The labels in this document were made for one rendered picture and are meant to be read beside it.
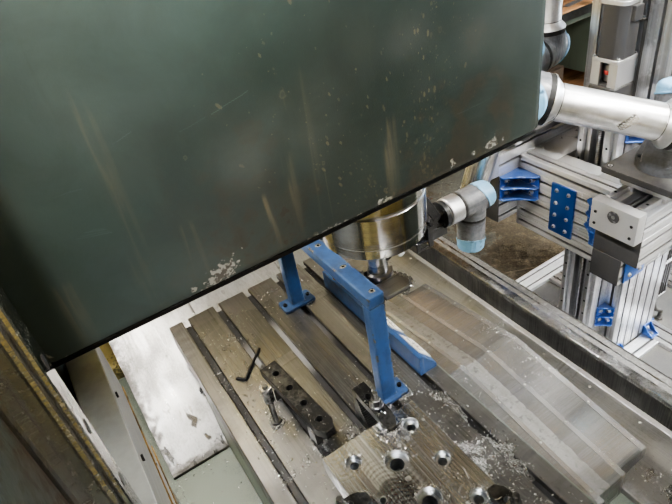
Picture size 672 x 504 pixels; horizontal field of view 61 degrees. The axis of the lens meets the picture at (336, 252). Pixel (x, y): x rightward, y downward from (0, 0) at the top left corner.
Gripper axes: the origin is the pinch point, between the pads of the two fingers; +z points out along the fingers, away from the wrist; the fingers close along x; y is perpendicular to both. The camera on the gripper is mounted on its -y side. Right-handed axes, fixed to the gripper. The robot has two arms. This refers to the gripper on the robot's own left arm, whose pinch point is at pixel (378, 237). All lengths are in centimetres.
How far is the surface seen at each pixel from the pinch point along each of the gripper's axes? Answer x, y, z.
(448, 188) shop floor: 157, 115, -157
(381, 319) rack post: -19.5, 4.4, 13.8
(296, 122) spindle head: -48, -56, 38
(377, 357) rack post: -19.3, 14.4, 15.9
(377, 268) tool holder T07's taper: -14.3, -4.2, 10.1
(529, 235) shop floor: 86, 116, -154
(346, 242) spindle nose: -39, -33, 29
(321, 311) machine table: 18.1, 29.6, 10.5
